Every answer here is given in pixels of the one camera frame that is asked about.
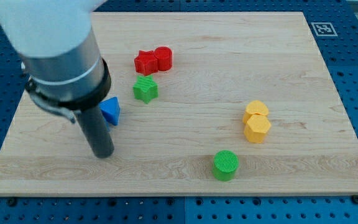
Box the green cylinder block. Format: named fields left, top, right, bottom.
left=213, top=150, right=239, bottom=182

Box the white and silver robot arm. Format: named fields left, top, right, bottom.
left=0, top=0, right=110, bottom=122

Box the light wooden board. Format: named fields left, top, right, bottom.
left=0, top=12, right=358, bottom=197

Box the red cylinder block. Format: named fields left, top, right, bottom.
left=154, top=46, right=173, bottom=71

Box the yellow hexagon block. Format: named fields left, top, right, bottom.
left=244, top=114, right=272, bottom=143

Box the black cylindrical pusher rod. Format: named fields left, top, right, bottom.
left=75, top=106, right=114, bottom=159

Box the green star block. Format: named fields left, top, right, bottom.
left=132, top=75, right=158, bottom=104

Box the yellow heart block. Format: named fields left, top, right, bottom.
left=242, top=100, right=269, bottom=124

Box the red star block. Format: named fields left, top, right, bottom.
left=134, top=50, right=158, bottom=76

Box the blue triangle block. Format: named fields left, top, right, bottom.
left=99, top=96, right=121, bottom=126

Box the white fiducial marker tag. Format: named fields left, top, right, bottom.
left=311, top=22, right=337, bottom=37

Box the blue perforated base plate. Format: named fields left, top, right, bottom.
left=0, top=1, right=358, bottom=223

